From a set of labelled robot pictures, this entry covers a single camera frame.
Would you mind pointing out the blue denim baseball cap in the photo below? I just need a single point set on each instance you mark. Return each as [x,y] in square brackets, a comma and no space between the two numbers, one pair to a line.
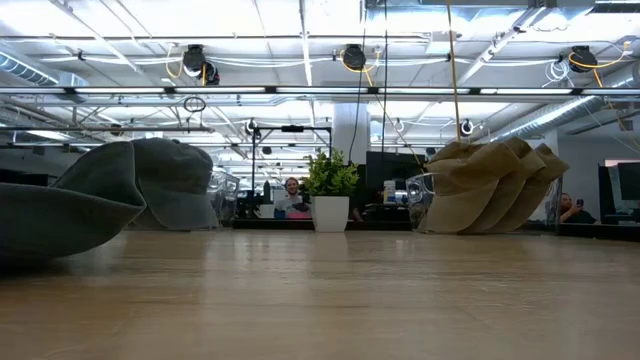
[175,185]
[50,220]

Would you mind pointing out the green plant in white pot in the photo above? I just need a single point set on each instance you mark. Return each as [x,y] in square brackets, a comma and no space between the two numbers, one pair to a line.
[330,212]

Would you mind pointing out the person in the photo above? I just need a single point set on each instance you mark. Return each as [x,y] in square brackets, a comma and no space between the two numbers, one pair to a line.
[575,215]
[292,200]

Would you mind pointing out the white bottle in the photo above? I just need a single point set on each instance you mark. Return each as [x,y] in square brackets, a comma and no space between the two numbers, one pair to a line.
[389,192]

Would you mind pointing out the black monitor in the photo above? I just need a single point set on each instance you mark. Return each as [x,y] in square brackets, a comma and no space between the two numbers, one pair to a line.
[395,167]

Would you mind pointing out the small ceiling reel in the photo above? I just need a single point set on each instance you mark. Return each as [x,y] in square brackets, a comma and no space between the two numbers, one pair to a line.
[251,127]
[466,127]

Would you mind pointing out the long ceiling light strip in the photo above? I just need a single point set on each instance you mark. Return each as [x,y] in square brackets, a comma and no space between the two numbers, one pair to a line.
[220,90]

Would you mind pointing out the dark computer monitor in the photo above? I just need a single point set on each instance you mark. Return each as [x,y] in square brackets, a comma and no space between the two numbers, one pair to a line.
[627,180]

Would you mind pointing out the black metal stand frame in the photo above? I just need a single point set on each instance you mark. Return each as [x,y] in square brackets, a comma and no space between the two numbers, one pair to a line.
[292,128]

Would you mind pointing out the black aluminium frame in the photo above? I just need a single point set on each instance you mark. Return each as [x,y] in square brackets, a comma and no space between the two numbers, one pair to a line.
[380,225]

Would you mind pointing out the silver ventilation duct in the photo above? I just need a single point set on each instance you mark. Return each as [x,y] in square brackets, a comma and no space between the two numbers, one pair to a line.
[560,112]

